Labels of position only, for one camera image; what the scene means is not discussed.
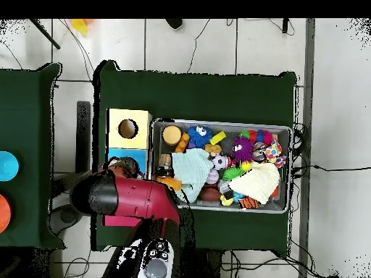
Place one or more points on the shallow mesh bin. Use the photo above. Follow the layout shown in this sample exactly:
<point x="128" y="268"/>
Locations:
<point x="261" y="207"/>

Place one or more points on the blue spiky ball with eyes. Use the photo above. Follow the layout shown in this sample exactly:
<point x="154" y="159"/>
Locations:
<point x="200" y="136"/>

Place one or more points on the purple spiky monster toy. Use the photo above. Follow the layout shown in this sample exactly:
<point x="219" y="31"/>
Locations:
<point x="243" y="149"/>

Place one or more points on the brown toy football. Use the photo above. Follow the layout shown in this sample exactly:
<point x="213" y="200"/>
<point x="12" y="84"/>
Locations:
<point x="210" y="194"/>

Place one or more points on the light blue muslin cloth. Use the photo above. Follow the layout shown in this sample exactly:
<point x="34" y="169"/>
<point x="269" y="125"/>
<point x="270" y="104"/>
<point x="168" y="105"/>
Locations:
<point x="191" y="170"/>

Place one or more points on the wooden box with three holes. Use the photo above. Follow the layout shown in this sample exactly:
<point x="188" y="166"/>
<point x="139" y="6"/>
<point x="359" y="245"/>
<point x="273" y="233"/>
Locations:
<point x="130" y="139"/>

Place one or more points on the yellow floor object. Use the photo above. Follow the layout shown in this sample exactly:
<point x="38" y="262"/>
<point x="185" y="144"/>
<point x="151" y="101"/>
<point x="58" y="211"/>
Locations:
<point x="79" y="26"/>

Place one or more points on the black upright bar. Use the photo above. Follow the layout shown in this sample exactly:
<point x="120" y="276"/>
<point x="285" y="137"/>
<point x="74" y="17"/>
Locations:
<point x="83" y="130"/>

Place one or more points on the black rod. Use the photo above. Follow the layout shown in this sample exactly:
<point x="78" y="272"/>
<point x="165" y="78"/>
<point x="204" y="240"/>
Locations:
<point x="45" y="34"/>

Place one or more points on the grey round base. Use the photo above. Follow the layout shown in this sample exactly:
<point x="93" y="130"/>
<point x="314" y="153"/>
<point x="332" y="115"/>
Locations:
<point x="62" y="220"/>

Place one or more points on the blue bowl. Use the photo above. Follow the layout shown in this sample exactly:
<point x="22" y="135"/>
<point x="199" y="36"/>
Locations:
<point x="7" y="166"/>

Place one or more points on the orange bowl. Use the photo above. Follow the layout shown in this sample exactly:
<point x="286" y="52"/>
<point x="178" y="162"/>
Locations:
<point x="3" y="214"/>

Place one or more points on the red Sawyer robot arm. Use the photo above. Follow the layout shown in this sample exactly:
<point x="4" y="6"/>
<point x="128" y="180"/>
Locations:
<point x="139" y="198"/>

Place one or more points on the black and white soccer ball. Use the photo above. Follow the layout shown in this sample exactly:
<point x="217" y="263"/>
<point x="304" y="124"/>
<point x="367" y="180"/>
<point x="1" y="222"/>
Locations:
<point x="219" y="162"/>

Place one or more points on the dark green tablecloth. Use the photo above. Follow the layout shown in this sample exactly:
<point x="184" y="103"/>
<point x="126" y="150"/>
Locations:
<point x="203" y="95"/>
<point x="26" y="130"/>

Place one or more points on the green spiky ball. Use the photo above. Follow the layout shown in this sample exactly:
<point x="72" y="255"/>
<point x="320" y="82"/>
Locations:
<point x="232" y="173"/>

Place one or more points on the cream muslin cloth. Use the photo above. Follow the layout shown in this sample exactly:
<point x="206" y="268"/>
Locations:
<point x="256" y="181"/>

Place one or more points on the orange plastic toy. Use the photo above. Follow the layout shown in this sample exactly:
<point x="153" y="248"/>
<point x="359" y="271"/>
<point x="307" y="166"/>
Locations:
<point x="171" y="182"/>

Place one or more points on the polka dot cloth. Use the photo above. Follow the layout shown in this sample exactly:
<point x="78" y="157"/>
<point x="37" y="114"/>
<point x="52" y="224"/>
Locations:
<point x="272" y="152"/>

